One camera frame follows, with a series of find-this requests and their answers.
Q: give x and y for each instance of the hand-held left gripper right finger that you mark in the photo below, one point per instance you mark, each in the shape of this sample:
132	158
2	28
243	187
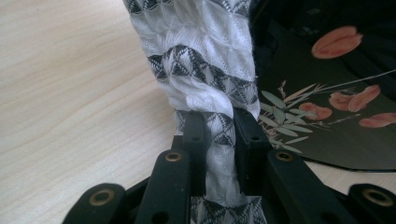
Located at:
250	149

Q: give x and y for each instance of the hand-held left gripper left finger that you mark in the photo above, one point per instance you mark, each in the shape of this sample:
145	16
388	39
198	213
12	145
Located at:
197	146

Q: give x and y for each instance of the white black patterned cloth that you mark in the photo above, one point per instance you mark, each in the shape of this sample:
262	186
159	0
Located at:
202	62

